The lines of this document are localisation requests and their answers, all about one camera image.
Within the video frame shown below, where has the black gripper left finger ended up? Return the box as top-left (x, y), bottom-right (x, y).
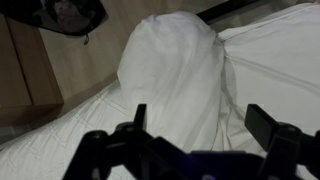
top-left (134, 104), bottom-right (147, 130)

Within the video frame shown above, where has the black bag on floor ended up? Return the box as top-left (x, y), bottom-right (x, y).
top-left (0, 0), bottom-right (109, 45)

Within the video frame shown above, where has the white quilted duvet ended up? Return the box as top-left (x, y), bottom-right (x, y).
top-left (0, 10), bottom-right (268, 180)

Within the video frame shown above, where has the white mattress sheet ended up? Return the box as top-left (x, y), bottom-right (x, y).
top-left (216, 2), bottom-right (320, 138)

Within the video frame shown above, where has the wooden dresser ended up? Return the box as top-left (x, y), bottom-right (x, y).
top-left (0, 15), bottom-right (64, 127)

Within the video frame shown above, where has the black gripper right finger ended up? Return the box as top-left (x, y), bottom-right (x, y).
top-left (245, 104), bottom-right (279, 151)

